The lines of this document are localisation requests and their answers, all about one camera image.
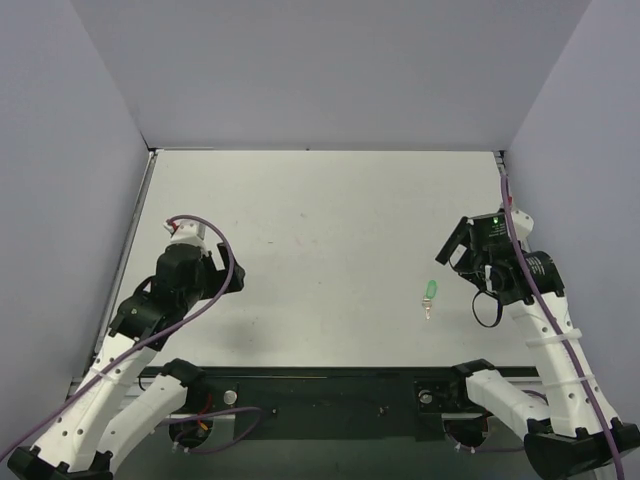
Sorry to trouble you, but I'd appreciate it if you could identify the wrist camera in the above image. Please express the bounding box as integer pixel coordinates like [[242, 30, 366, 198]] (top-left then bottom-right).
[[503, 209, 534, 250], [164, 220, 206, 251]]

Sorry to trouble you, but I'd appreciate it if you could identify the silver key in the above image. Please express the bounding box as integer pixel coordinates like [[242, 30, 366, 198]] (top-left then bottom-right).
[[422, 296, 433, 321]]

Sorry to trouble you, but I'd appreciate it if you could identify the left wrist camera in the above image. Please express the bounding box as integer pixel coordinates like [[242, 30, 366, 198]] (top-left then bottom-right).
[[164, 220, 206, 251]]

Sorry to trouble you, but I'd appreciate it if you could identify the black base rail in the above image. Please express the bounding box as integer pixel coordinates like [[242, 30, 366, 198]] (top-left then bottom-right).
[[180, 367, 492, 441]]

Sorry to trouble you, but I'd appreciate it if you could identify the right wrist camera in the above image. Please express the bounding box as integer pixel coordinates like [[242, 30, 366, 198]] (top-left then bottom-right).
[[503, 209, 534, 250]]

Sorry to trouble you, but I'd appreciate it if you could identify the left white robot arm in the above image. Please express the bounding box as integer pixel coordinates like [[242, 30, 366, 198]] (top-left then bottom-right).
[[1, 240, 245, 479]]

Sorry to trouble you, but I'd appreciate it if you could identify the green key tag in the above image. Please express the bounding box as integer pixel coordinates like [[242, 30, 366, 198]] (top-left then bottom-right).
[[424, 280, 438, 300]]

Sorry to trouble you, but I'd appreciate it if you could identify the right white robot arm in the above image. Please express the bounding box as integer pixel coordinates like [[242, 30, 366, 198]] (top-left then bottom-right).
[[436, 210, 639, 479]]

